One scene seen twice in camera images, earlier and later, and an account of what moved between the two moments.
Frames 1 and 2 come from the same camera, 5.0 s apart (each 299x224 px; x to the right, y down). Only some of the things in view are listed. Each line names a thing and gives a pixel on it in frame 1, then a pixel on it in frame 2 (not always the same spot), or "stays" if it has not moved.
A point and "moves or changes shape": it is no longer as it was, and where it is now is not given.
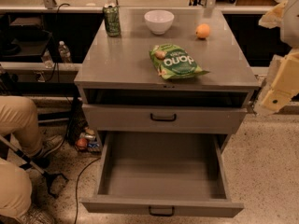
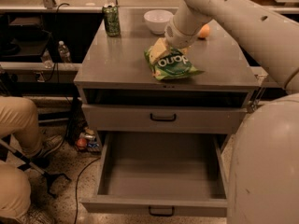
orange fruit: x=203 y=31 stays
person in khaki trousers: x=20 y=125 stays
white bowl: x=158 y=21 stays
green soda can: x=111 y=15 stays
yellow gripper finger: x=273 y=18 to x=180 y=34
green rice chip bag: x=172 y=62 moves or changes shape
